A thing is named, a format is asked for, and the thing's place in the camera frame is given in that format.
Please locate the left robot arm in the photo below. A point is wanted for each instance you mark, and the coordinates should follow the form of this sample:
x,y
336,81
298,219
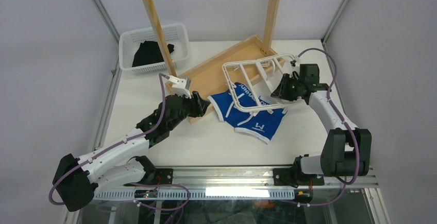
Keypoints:
x,y
78,180

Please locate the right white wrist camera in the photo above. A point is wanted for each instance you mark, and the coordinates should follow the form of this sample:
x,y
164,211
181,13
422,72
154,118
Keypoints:
x,y
294,60

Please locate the blue boxer underwear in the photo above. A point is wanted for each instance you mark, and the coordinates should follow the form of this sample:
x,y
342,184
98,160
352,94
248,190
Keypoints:
x,y
262,125

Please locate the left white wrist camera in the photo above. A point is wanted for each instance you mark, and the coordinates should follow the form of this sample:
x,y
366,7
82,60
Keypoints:
x,y
181,86

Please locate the white plastic clip hanger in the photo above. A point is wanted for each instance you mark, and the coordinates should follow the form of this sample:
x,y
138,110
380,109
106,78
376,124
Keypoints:
x,y
252,72

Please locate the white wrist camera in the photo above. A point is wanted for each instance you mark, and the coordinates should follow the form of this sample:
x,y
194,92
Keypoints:
x,y
294,60
181,86

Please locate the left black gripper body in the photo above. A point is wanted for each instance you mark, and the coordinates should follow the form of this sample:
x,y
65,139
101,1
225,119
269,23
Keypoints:
x,y
174,122

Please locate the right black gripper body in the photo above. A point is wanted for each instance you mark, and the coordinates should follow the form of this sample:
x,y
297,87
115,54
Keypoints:
x,y
297,83

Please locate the wooden hanger stand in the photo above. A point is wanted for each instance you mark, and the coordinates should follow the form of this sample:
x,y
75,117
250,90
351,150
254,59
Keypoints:
x,y
207,76

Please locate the black garment in basket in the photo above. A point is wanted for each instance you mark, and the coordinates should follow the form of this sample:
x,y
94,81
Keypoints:
x,y
147,53

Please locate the white perforated plastic basket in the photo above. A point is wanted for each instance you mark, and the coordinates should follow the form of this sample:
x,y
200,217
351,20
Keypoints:
x,y
177,43

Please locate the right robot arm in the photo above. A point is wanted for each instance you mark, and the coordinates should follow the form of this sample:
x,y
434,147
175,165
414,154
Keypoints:
x,y
347,148

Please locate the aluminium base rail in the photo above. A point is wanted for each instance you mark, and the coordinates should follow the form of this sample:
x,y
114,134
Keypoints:
x,y
221,183

